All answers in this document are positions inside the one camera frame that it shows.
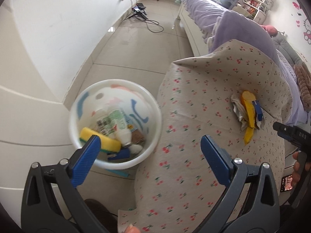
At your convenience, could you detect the smartphone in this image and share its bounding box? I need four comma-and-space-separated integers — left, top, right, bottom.
280, 175, 293, 192

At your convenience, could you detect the white toy shelf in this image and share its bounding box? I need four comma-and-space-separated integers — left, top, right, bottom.
242, 0, 273, 25

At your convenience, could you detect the blue biscuit box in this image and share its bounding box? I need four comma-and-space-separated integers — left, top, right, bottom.
252, 100, 263, 122

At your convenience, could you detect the white cartoon trash bin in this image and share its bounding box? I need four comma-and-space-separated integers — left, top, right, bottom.
69, 79, 162, 170

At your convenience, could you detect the brown knitted pillow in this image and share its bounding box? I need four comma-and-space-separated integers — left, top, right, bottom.
294, 62, 311, 112

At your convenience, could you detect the white bed frame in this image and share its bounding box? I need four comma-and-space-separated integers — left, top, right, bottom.
176, 4, 208, 56

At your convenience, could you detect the green yellow sponge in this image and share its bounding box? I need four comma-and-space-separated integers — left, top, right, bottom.
79, 127, 121, 153

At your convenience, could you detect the purple quilt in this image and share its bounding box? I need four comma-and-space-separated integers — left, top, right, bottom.
181, 0, 310, 126

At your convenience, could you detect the person's right hand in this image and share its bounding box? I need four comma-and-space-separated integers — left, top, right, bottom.
291, 151, 301, 187

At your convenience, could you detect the yellow snack wrapper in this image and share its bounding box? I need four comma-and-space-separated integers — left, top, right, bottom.
240, 90, 256, 145

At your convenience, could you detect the black device on floor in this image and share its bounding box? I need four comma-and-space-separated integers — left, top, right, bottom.
124, 3, 164, 34

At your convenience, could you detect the white plastic drink bottle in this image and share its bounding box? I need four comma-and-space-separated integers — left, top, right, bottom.
93, 106, 132, 147

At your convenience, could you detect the crumpled silver wrapper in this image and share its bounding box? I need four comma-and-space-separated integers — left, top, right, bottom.
230, 94, 265, 131

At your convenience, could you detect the pink plush toy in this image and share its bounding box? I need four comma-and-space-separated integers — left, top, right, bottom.
260, 25, 281, 37

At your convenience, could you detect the cherry print bed sheet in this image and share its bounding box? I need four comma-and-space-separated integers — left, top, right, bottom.
118, 40, 293, 232

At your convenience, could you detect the grey plush toy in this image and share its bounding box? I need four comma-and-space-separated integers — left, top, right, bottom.
272, 33, 303, 66

